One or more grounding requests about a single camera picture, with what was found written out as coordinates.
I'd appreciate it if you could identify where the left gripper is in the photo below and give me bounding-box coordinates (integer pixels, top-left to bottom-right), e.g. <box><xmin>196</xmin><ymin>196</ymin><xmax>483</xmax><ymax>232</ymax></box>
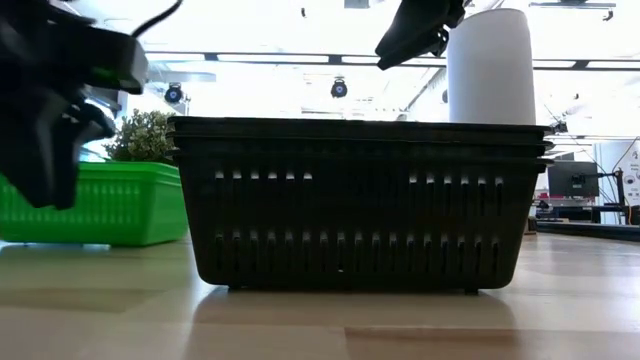
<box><xmin>0</xmin><ymin>0</ymin><xmax>150</xmax><ymax>211</ymax></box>

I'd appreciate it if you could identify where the green slotted plastic basket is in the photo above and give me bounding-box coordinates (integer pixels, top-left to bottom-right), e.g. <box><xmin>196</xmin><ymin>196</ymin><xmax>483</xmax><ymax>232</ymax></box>
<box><xmin>0</xmin><ymin>160</ymin><xmax>190</xmax><ymax>248</ymax></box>

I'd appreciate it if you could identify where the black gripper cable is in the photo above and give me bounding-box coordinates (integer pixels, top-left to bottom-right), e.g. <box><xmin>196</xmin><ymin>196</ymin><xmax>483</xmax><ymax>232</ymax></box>
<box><xmin>130</xmin><ymin>0</ymin><xmax>185</xmax><ymax>39</ymax></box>

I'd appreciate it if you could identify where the green potted plant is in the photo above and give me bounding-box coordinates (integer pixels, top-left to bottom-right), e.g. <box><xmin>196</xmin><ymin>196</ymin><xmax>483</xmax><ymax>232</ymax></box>
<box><xmin>103</xmin><ymin>108</ymin><xmax>177</xmax><ymax>165</ymax></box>

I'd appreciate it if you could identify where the white wall sign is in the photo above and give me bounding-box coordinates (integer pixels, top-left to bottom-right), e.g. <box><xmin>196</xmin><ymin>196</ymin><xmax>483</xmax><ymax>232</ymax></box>
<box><xmin>621</xmin><ymin>148</ymin><xmax>640</xmax><ymax>207</ymax></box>

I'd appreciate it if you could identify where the dark computer monitor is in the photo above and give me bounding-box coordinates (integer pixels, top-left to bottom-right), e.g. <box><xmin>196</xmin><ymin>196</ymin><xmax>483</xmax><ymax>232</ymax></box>
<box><xmin>546</xmin><ymin>159</ymin><xmax>601</xmax><ymax>199</ymax></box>

